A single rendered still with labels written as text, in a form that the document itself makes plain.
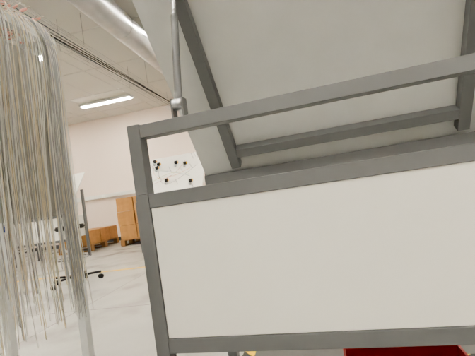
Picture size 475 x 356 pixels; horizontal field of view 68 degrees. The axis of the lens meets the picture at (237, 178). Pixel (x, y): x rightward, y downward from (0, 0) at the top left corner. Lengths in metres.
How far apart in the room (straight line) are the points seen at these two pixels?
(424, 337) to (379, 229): 0.26
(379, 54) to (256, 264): 0.81
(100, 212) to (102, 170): 1.12
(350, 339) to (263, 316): 0.22
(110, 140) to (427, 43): 9.14
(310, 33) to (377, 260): 0.75
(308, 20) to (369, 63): 0.26
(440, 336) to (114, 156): 9.34
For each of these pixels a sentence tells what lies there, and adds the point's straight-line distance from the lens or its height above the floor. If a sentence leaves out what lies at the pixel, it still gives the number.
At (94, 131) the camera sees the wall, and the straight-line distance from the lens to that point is 10.27.
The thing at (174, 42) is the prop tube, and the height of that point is 1.22.
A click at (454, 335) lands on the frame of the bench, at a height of 0.38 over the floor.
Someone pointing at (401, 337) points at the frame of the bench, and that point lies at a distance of 0.96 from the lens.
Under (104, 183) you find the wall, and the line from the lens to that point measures 10.01.
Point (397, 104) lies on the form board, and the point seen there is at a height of 1.00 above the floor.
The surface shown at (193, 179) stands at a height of 1.13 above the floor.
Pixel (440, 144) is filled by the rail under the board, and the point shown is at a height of 0.84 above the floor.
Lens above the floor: 0.77
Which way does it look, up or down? 3 degrees up
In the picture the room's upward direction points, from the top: 8 degrees counter-clockwise
